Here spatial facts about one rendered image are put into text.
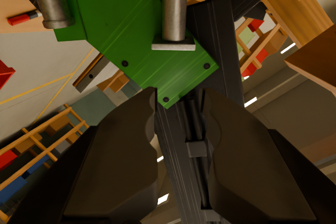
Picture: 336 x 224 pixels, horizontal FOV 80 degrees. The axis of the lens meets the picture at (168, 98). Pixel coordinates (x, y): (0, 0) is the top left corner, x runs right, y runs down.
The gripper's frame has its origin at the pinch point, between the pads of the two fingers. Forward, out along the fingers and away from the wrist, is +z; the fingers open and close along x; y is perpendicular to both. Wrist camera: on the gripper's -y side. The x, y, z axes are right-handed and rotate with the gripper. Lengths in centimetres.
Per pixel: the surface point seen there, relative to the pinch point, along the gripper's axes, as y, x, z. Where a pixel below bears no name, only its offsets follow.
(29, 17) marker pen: 3, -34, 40
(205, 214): 33.0, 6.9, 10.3
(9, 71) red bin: 20, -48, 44
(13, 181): 371, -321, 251
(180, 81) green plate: 8.5, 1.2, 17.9
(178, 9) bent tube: -2.6, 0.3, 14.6
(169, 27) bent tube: -0.5, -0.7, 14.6
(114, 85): 326, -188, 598
